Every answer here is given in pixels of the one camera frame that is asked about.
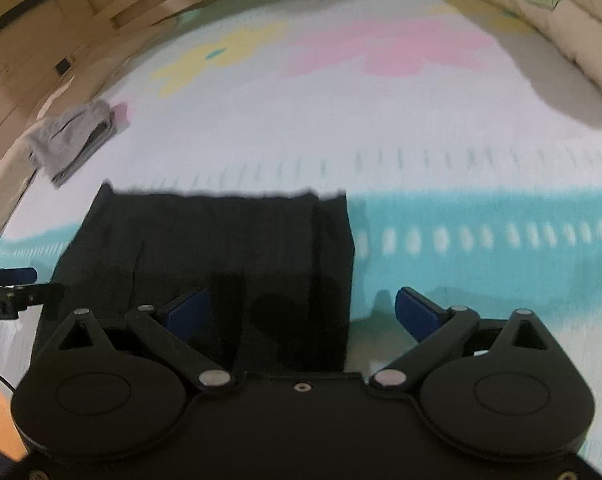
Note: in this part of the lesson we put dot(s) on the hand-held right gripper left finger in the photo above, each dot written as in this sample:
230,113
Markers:
188,312

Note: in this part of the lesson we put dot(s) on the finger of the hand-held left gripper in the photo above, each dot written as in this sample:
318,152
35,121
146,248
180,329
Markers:
46,294
8,275

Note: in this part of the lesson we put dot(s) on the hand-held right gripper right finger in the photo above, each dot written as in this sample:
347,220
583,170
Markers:
418,312

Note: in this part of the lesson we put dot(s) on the black pants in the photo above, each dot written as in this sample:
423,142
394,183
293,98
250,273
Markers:
206,250

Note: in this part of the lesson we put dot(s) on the grey cloth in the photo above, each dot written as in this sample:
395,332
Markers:
66,135

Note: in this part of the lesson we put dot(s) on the wooden cabinet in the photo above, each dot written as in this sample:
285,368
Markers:
31,20

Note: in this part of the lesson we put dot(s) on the cream floral pillow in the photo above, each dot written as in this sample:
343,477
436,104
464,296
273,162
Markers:
571,20

